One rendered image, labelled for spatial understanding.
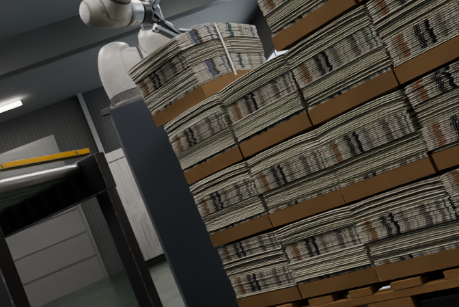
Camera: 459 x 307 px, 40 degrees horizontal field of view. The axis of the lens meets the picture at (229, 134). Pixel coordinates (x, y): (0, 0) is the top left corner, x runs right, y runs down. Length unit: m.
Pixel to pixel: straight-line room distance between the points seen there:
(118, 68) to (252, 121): 0.83
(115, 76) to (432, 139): 1.39
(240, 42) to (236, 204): 0.58
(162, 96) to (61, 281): 9.74
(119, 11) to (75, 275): 9.89
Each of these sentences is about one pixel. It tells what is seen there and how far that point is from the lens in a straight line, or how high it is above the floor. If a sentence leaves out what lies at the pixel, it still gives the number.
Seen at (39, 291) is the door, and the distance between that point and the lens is 11.81.
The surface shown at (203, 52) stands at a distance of 2.08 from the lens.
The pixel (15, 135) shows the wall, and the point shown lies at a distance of 12.05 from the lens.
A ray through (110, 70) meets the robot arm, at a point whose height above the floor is 1.16.
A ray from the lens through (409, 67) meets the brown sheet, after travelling 1.58.
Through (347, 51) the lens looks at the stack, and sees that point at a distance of 1.67.
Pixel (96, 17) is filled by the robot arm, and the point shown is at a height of 1.18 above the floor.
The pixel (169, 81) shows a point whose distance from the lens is 2.11.
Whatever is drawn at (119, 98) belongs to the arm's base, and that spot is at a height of 1.04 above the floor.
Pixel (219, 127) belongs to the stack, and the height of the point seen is 0.73.
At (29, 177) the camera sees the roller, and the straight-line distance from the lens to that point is 1.85.
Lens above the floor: 0.52
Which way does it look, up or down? 5 degrees up
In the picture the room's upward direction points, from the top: 23 degrees counter-clockwise
